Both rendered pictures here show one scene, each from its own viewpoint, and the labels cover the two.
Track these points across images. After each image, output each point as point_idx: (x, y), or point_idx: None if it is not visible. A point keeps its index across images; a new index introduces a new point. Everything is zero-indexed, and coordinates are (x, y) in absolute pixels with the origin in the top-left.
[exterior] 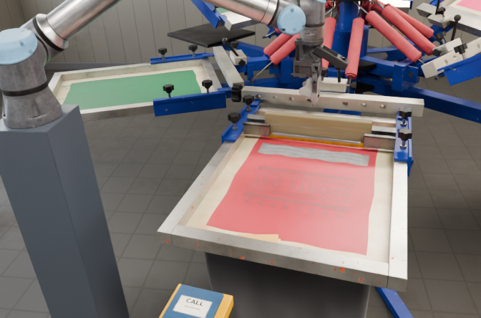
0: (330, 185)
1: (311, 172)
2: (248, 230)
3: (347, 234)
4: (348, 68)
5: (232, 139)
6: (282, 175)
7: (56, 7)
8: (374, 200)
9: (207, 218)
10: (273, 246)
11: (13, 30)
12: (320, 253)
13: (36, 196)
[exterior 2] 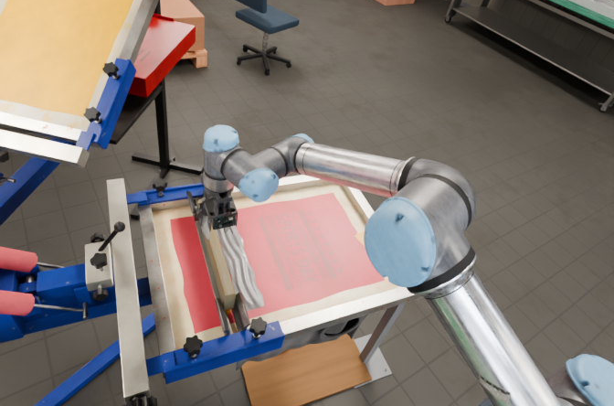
0: (279, 229)
1: (269, 247)
2: (365, 252)
3: (323, 204)
4: (26, 258)
5: (279, 323)
6: (289, 264)
7: (547, 391)
8: (279, 200)
9: (378, 283)
10: None
11: (613, 402)
12: (360, 202)
13: None
